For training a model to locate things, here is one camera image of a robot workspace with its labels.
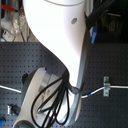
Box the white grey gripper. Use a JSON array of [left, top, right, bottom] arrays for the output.
[[13, 68, 62, 128]]

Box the white cable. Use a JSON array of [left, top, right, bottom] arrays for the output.
[[0, 84, 128, 98]]

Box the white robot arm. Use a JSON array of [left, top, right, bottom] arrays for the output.
[[13, 0, 90, 128]]

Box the dark perforated board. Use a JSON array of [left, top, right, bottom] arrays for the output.
[[0, 43, 128, 128]]

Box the blue connector plug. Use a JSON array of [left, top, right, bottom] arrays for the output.
[[91, 26, 97, 44]]

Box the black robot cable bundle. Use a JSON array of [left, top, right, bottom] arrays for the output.
[[33, 75, 85, 128]]

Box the grey cable clip left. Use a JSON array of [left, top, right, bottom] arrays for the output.
[[7, 104, 19, 116]]

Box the grey cable clip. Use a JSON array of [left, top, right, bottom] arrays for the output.
[[7, 104, 19, 116], [103, 76, 110, 97]]

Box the grey cable clip right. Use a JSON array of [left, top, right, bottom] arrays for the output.
[[103, 76, 110, 97]]

